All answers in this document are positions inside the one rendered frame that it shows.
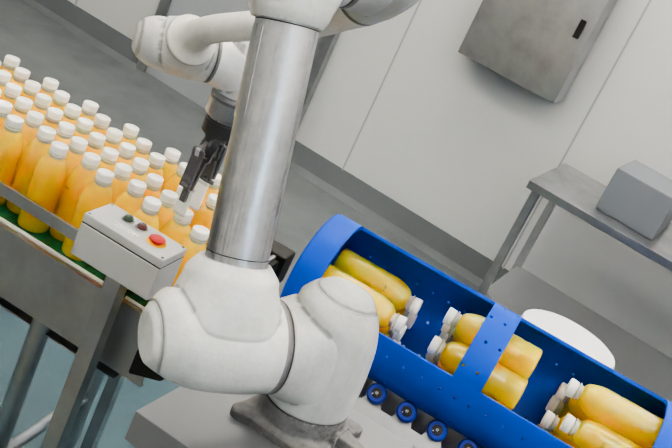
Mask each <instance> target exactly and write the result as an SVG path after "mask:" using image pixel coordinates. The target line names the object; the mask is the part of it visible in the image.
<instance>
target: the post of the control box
mask: <svg viewBox="0 0 672 448"><path fill-rule="evenodd" d="M126 290H127V288H126V287H124V286H123V285H121V284H119V283H118V282H116V281H115V280H113V279H111V278H110V277H108V276H107V275H106V277H105V280H104V283H103V285H102V288H101V290H100V293H99V296H98V298H97V301H96V303H95V306H94V309H93V311H92V314H91V316H90V319H89V322H88V324H87V327H86V329H85V332H84V335H83V337H82V340H81V342H80V345H79V348H78V350H77V353H76V355H75V358H74V361H73V363H72V366H71V368H70V371H69V374H68V376H67V379H66V381H65V384H64V387H63V389H62V392H61V395H60V397H59V400H58V402H57V405H56V408H55V410H54V413H53V415H52V418H51V421H50V423H49V426H48V428H47V431H46V434H45V436H44V439H43V441H42V444H41V447H40V448H64V447H65V445H66V442H67V439H68V437H69V434H70V432H71V429H72V427H73V424H74V422H75V419H76V417H77V414H78V412H79V409H80V407H81V404H82V401H83V399H84V396H85V394H86V391H87V389H88V386H89V384H90V381H91V379H92V376H93V374H94V371H95V369H96V366H97V364H98V361H99V358H100V356H101V353H102V351H103V348H104V346H105V343H106V341H107V338H108V336H109V333H110V331H111V328H112V326H113V323H114V321H115V318H116V315H117V313H118V310H119V308H120V305H121V303H122V300H123V298H124V295H125V293H126Z"/></svg>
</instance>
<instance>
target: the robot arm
mask: <svg viewBox="0 0 672 448"><path fill-rule="evenodd" d="M418 1H419V0H248V6H249V10H250V11H241V12H231V13H221V14H213V15H207V16H203V17H198V16H196V15H191V14H185V15H181V16H168V17H165V16H149V17H145V18H143V19H142V20H141V21H139V22H138V23H137V24H136V27H135V30H134V34H133V39H132V51H133V52H134V54H135V56H136V57H137V58H138V59H139V60H140V61H141V62H142V63H144V64H145V65H147V66H149V67H151V68H153V69H155V70H157V71H160V72H163V73H166V74H169V75H172V76H176V77H180V78H184V79H188V80H196V81H201V82H204V83H207V84H209V85H211V86H213V88H212V90H211V94H210V96H209V99H208V101H207V104H206V106H205V110H206V112H207V113H206V115H205V118H204V120H203V123H202V125H201V128H202V130H203V131H204V133H205V137H204V139H203V140H202V141H201V143H200V146H199V147H198V146H196V145H194V147H193V149H192V153H191V156H190V159H189V161H188V163H187V166H186V168H185V171H184V173H183V175H182V178H181V180H180V182H179V185H180V186H182V188H181V191H180V193H179V196H178V198H177V201H176V203H175V206H174V208H173V212H175V213H176V214H178V215H180V216H181V217H185V215H186V213H187V210H188V208H189V207H190V208H192V209H194V210H196V211H199V208H200V206H201V203H202V201H203V199H204V196H205V194H206V191H207V189H208V187H209V184H210V185H213V184H214V181H212V179H213V180H215V179H216V176H217V174H218V171H219V169H220V166H221V164H222V161H223V159H224V156H225V154H226V158H225V162H224V167H223V172H222V176H221V181H220V186H219V190H218V195H217V200H216V204H215V209H214V214H213V218H212V223H211V228H210V232H209V237H208V242H207V246H206V250H205V251H200V252H199V253H197V254H196V255H195V256H193V257H192V258H191V259H190V260H188V261H187V262H186V263H185V266H184V269H183V271H182V272H181V274H180V276H179V277H178V279H177V281H176V282H175V284H174V286H173V287H164V288H162V289H161V290H160V291H158V292H157V293H156V294H155V295H154V296H153V297H152V298H151V299H150V300H149V302H148V303H147V305H146V306H145V308H144V309H143V311H142V313H141V316H140V319H139V324H138V349H139V354H140V357H141V359H142V361H143V363H144V364H145V365H146V366H148V367H149V368H150V369H151V370H153V371H154V372H156V373H157V374H159V375H160V376H162V377H163V378H164V379H166V380H168V381H169V382H172V383H174V384H176V385H178V386H181V387H184V388H187V389H192V390H196V391H202V392H209V393H219V394H237V395H250V394H256V395H254V396H252V397H251V398H249V399H247V400H244V401H241V402H236V403H234V404H233V405H232V407H231V410H230V415H231V416H232V417H233V418H234V419H236V420H238V421H241V422H243V423H245V424H247V425H248V426H250V427H251V428H253V429H254V430H256V431H257V432H258V433H260V434H261V435H263V436H264V437H265V438H267V439H268V440H270V441H271V442H273V443H274V444H275V445H277V446H278V447H280V448H365V447H364V446H363V445H362V444H361V443H360V442H359V441H358V440H357V439H356V438H359V437H360V436H361V434H362V431H363V427H362V425H361V424H360V423H358V422H357V421H355V420H353V419H351V418H349V417H348V415H349V413H350V411H351V409H352V407H353V405H354V403H355V402H356V400H357V398H358V396H359V394H360V392H361V390H362V388H363V386H364V383H365V381H366V379H367V376H368V373H369V371H370V368H371V365H372V362H373V360H374V356H375V353H376V349H377V344H378V336H379V316H378V314H377V311H376V306H375V302H374V300H373V298H372V296H371V295H370V294H369V293H368V292H367V291H366V290H365V289H364V288H362V287H361V286H359V285H358V284H356V283H354V282H352V281H350V280H347V279H344V278H341V277H327V278H319V279H316V280H314V281H311V282H310V283H308V284H306V285H304V286H303V287H302V288H301V290H300V292H299V294H292V295H288V296H285V297H281V298H280V297H279V281H278V278H277V276H276V274H275V273H274V271H273V269H272V267H271V266H270V265H269V264H268V263H269V258H270V254H271V249H272V245H273V240H274V236H275V231H276V226H277V222H278V217H279V213H280V208H281V204H282V199H283V195H284V190H285V186H286V181H287V176H288V172H289V167H290V163H291V158H292V154H293V149H294V145H295V140H296V136H297V131H298V126H299V122H300V117H301V113H302V108H303V104H304V99H305V95H306V90H307V86H308V81H309V76H310V72H311V67H312V63H313V58H314V54H315V49H316V45H317V40H318V38H319V37H325V36H329V35H333V34H337V33H341V32H344V31H348V30H352V29H357V28H362V27H368V26H372V25H374V24H377V23H380V22H383V21H387V20H390V19H392V18H394V17H396V16H398V15H399V14H401V13H403V12H405V11H406V10H408V9H409V8H411V7H412V6H414V5H415V4H416V3H417V2H418ZM226 151H227V153H226ZM204 157H205V158H204ZM199 178H200V179H199Z"/></svg>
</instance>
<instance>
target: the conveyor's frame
mask: <svg viewBox="0 0 672 448"><path fill-rule="evenodd" d="M103 283H104V281H103V280H101V279H99V278H98V277H96V276H95V275H93V274H91V273H90V272H88V271H87V270H85V269H83V268H82V267H80V266H79V265H77V264H76V263H74V262H72V261H71V260H69V259H68V258H66V257H64V256H63V255H61V254H60V253H58V252H56V251H55V250H53V249H52V248H50V247H48V246H47V245H45V244H44V243H42V242H40V241H39V240H37V239H36V238H34V237H32V236H31V235H29V234H28V233H26V232H24V231H23V230H21V229H20V228H18V227H17V226H15V225H13V224H12V223H10V222H9V221H7V220H5V219H4V218H2V217H1V216H0V306H1V307H2V308H4V309H5V310H7V311H9V312H10V313H12V314H13V315H15V316H16V317H18V318H19V319H21V320H22V321H24V322H25V323H27V324H28V325H30V327H29V330H28V332H27V335H26V338H25V341H24V344H23V346H22V349H21V352H20V355H19V357H18V360H17V363H16V366H15V369H14V371H13V374H12V377H11V380H10V382H9V385H8V388H7V391H6V394H5V396H4V399H3V402H2V405H1V408H0V448H20V447H22V446H23V445H25V444H26V443H28V442H29V441H31V440H32V439H34V438H35V437H37V436H38V435H40V434H41V433H42V432H44V431H45V430H47V428H48V426H49V423H50V421H51V418H52V415H53V413H54V411H53V412H51V413H50V414H48V415H46V416H45V417H43V418H42V419H40V420H39V421H37V422H36V423H34V424H33V425H31V426H30V427H28V428H27V429H25V430H24V431H22V432H21V433H19V434H18V435H16V436H15V437H13V438H12V439H11V436H12V434H13V431H14V428H15V426H16V423H17V420H18V418H19V415H20V412H21V409H22V407H23V404H24V401H25V399H26V396H27V393H28V390H29V388H30V385H31V382H32V380H33V377H34V374H35V371H36V369H37V366H38V363H39V361H40V358H41V355H42V353H43V350H44V347H45V344H46V342H47V339H48V338H50V339H51V340H53V341H54V342H56V343H58V344H59V345H61V346H62V347H64V348H65V349H67V350H68V351H70V352H71V353H73V354H74V355H76V353H77V350H78V348H79V345H80V342H81V340H82V337H83V335H84V332H85V329H86V327H87V324H88V322H89V319H90V316H91V314H92V311H93V309H94V306H95V303H96V301H97V298H98V296H99V293H100V290H101V288H102V285H103ZM144 308H145V307H144V306H142V305H141V304H139V303H138V302H136V301H135V300H133V299H131V298H130V297H128V296H126V297H125V298H123V300H122V303H121V305H120V308H119V310H118V313H117V315H116V318H115V321H114V323H113V326H112V328H111V331H110V333H109V336H108V338H107V341H106V343H105V346H104V348H103V351H102V353H101V356H100V358H99V361H98V364H97V366H96V369H95V371H94V374H93V376H92V379H91V381H90V384H89V386H88V389H87V391H86V394H85V396H84V399H83V401H82V404H81V407H80V409H79V412H78V414H77V417H76V419H75V422H74V424H73V427H72V429H71V432H70V434H69V437H68V439H67V442H66V445H65V447H64V448H75V447H76V444H77V442H78V439H79V437H80V434H81V432H82V429H83V427H84V424H85V422H86V419H87V417H88V414H89V412H90V409H91V407H92V404H93V402H94V399H95V397H96V394H97V392H98V389H99V387H100V384H101V382H102V379H103V377H104V374H105V375H107V376H108V377H110V378H111V379H115V378H116V377H118V376H119V375H122V376H123V377H125V378H127V379H128V380H130V381H131V382H133V383H134V384H136V385H137V386H139V387H141V386H143V385H144V384H143V381H144V378H149V379H153V380H157V381H162V380H164V378H163V377H162V376H160V375H159V374H157V373H156V372H154V371H153V370H151V369H150V368H149V367H148V366H146V365H145V364H144V363H143V361H142V359H141V357H140V354H139V349H138V324H139V319H140V316H141V313H142V311H143V309H144Z"/></svg>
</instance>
